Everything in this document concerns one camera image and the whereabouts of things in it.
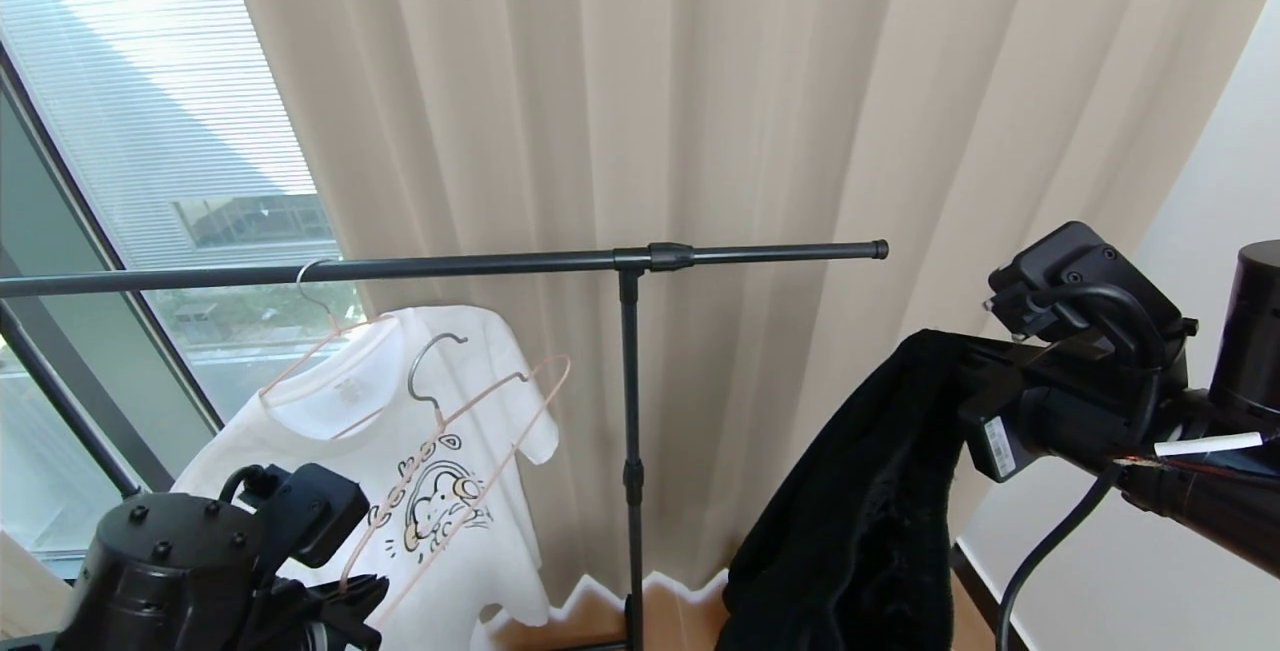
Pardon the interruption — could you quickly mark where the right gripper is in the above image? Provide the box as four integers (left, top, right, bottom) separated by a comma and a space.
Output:
957, 346, 1163, 485

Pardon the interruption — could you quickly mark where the black clothes rack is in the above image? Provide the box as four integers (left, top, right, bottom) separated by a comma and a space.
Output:
0, 239, 891, 651

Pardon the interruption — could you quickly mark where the black garment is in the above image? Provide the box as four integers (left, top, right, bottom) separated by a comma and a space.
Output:
714, 327, 993, 651

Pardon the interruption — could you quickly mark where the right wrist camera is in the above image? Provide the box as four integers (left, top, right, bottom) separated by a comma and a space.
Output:
984, 220, 1200, 374

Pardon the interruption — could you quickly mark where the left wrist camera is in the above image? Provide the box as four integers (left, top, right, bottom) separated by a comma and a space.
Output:
238, 461, 372, 572

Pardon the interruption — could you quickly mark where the pink clothes hanger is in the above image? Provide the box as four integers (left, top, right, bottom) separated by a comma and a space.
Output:
337, 331, 573, 634
257, 259, 403, 442

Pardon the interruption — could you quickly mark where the black cable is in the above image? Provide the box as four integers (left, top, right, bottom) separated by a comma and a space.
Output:
217, 463, 273, 508
994, 459, 1127, 651

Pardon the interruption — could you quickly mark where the window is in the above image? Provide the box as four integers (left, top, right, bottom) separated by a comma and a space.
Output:
0, 0, 368, 574

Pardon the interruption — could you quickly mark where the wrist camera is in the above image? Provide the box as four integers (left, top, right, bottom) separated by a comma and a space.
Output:
238, 461, 372, 572
984, 220, 1200, 374

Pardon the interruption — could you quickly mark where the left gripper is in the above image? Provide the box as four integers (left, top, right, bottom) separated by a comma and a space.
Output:
232, 574, 351, 651

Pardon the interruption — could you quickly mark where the white printed t-shirt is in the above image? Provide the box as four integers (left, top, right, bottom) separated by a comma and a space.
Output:
170, 305, 561, 651

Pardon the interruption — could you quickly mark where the beige curtain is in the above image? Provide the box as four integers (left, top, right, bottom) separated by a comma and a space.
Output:
220, 0, 1280, 622
0, 529, 73, 644

